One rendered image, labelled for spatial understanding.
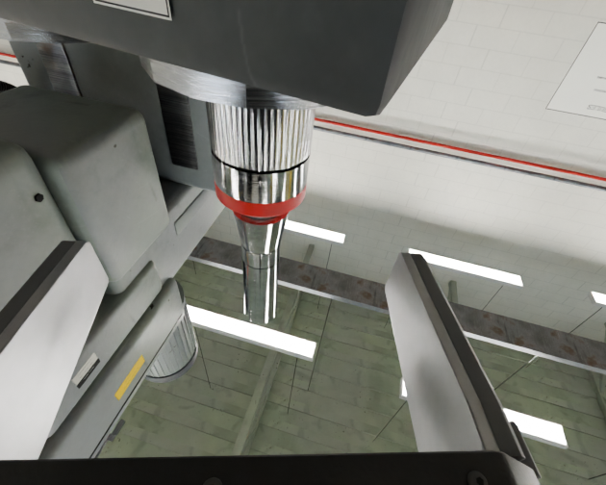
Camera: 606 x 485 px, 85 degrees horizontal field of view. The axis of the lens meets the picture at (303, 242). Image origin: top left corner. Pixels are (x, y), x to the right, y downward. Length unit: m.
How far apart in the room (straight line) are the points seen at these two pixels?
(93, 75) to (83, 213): 0.32
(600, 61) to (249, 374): 5.77
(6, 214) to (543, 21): 4.53
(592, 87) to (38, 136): 4.85
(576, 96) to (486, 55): 1.10
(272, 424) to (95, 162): 4.94
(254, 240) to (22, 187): 0.39
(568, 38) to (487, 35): 0.76
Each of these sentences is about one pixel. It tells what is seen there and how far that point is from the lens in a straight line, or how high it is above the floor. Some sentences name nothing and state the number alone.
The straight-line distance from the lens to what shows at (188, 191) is 0.83.
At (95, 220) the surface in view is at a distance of 0.60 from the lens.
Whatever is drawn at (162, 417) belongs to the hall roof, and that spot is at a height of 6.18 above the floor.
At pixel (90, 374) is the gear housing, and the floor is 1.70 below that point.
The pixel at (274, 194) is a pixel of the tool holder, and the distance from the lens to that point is 0.15.
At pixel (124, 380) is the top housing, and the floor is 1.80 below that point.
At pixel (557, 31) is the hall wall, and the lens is 4.67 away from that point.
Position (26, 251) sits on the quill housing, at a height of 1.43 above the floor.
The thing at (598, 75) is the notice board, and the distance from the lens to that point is 4.94.
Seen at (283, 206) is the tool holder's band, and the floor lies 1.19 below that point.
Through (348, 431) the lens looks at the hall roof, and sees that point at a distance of 5.43.
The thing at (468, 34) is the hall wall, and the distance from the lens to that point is 4.49.
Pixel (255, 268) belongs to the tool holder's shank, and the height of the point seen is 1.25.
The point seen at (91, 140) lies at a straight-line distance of 0.57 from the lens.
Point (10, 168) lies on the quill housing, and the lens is 0.52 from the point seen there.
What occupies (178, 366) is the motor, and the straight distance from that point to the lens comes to 1.19.
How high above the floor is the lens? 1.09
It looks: 44 degrees up
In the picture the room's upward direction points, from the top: 173 degrees counter-clockwise
